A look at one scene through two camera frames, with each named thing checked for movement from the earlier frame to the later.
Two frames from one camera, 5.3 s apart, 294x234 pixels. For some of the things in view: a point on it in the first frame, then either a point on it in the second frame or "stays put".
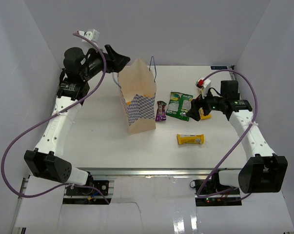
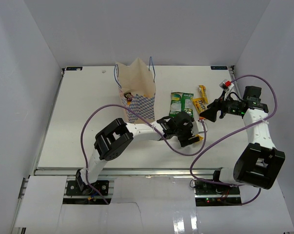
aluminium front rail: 157,172 stays put
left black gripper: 115,62 -> 183,141
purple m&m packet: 161,114 -> 128,96
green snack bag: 178,106 stays put
